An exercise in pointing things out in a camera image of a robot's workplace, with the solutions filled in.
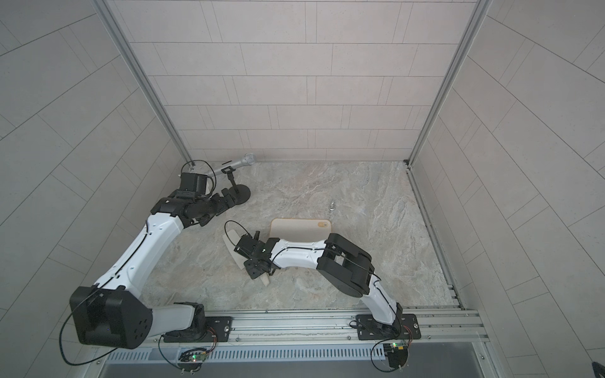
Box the beige cutting board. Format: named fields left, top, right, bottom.
left=269, top=218, right=332, bottom=243

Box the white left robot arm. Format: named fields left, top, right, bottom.
left=69, top=189, right=238, bottom=350

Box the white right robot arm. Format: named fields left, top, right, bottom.
left=235, top=233, right=401, bottom=327

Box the left green circuit board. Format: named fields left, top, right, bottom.
left=176, top=347, right=211, bottom=374

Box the green circuit board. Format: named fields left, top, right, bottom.
left=176, top=347, right=211, bottom=374
left=382, top=343, right=409, bottom=370

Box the right green circuit board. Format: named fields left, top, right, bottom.
left=382, top=343, right=409, bottom=370

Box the black microphone stand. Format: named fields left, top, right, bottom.
left=222, top=167, right=251, bottom=206

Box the grey handheld microphone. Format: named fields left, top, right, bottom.
left=206, top=153, right=256, bottom=176

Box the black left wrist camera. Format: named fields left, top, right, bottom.
left=179, top=159, right=217, bottom=198

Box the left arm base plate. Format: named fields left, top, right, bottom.
left=162, top=317, right=233, bottom=343

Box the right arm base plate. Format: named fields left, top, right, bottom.
left=349, top=313, right=422, bottom=340

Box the aluminium mounting rail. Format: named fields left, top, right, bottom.
left=94, top=309, right=488, bottom=348

